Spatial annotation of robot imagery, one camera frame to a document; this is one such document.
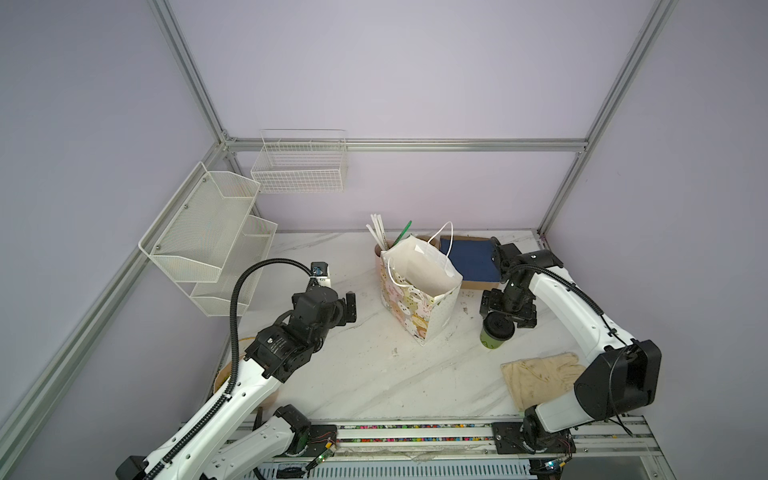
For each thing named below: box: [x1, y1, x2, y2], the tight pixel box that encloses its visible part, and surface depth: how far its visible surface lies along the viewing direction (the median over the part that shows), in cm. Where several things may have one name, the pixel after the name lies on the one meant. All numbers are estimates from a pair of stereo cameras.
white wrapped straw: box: [366, 214, 389, 251], surface depth 103 cm
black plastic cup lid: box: [483, 312, 515, 340], surface depth 83 cm
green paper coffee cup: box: [480, 311, 515, 350], surface depth 83 cm
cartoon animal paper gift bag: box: [380, 235, 464, 345], surface depth 84 cm
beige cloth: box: [500, 352, 586, 412], surface depth 85 cm
